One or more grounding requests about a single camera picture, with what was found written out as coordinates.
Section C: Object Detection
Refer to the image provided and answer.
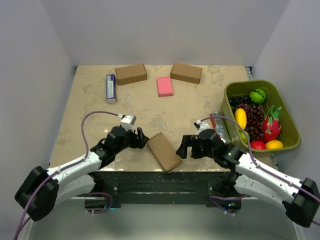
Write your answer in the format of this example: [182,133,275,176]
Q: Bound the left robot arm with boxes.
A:
[14,126,149,222]

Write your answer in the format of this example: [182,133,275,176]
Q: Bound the left folded cardboard box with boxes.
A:
[115,63,148,86]

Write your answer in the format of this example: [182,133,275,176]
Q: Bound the green toy lime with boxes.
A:
[240,131,250,144]

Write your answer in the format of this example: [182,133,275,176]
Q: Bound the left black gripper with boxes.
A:
[114,125,149,154]

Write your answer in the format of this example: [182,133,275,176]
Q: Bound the black grape bunch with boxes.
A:
[228,95,253,107]

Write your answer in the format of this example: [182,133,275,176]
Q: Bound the yellow toy lemon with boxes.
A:
[234,108,247,129]

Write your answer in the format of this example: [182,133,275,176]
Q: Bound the aluminium rail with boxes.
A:
[69,192,298,201]

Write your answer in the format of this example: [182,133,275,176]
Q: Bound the pink dragon fruit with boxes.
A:
[262,105,282,143]

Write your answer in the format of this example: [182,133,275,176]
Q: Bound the brown cardboard box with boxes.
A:
[147,132,182,172]

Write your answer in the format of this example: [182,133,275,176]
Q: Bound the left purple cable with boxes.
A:
[12,111,126,240]

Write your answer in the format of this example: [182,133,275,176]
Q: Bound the red toy apple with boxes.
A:
[250,140,267,150]

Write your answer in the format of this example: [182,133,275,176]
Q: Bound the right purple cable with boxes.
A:
[198,115,320,203]

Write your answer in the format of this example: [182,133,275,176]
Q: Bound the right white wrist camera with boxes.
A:
[193,120,213,136]

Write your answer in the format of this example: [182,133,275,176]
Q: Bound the black base frame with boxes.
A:
[82,171,244,213]

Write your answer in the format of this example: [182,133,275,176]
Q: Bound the olive green plastic bin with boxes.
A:
[220,80,301,157]

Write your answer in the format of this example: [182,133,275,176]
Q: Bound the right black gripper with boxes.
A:
[175,134,216,159]

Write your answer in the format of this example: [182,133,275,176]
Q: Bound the folded cardboard box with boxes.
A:
[115,63,148,86]
[170,62,203,85]

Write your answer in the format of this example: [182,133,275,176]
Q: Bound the purple cable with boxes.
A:
[12,111,126,240]
[198,115,320,203]

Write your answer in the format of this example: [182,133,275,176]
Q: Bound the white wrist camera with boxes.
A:
[118,114,137,132]
[193,120,213,136]

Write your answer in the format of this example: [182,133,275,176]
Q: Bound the dark red grape bunch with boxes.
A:
[232,104,265,142]

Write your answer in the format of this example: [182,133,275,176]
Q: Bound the purple toothpaste box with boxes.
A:
[106,74,117,104]

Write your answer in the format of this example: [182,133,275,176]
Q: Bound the right folded cardboard box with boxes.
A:
[170,62,203,85]

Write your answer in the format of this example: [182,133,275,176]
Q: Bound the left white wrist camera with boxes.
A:
[118,114,137,132]

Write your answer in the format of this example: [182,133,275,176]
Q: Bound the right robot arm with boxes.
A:
[176,129,320,228]

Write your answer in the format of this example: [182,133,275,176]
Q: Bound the green toy melon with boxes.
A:
[249,88,267,104]

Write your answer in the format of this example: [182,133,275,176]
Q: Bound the pink sticky note pad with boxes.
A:
[156,76,174,97]

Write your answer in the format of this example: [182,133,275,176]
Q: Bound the red silver snack packet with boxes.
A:
[209,111,231,144]

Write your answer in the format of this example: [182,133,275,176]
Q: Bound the orange yellow mango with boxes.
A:
[265,139,284,150]

